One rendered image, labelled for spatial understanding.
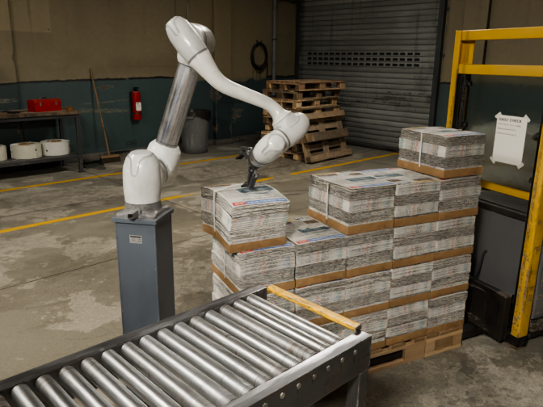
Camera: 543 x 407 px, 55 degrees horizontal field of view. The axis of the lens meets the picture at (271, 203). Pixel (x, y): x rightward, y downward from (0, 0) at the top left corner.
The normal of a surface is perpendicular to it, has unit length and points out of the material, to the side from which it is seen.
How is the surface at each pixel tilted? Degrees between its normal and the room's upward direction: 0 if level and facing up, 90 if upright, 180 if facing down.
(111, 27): 90
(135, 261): 90
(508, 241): 90
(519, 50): 90
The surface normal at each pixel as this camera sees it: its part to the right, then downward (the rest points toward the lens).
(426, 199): 0.43, 0.25
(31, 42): 0.69, 0.20
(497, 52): -0.72, 0.18
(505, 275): -0.90, 0.11
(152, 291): -0.19, 0.26
